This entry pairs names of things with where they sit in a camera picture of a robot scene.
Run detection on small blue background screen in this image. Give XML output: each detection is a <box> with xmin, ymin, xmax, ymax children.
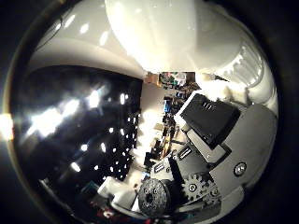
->
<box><xmin>163</xmin><ymin>99</ymin><xmax>173</xmax><ymax>115</ymax></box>

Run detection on shelf with colourful items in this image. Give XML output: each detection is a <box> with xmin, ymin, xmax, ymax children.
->
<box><xmin>145</xmin><ymin>71</ymin><xmax>196</xmax><ymax>91</ymax></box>

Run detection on person in maroon shirt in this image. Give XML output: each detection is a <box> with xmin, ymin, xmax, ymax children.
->
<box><xmin>88</xmin><ymin>199</ymin><xmax>138</xmax><ymax>222</ymax></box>

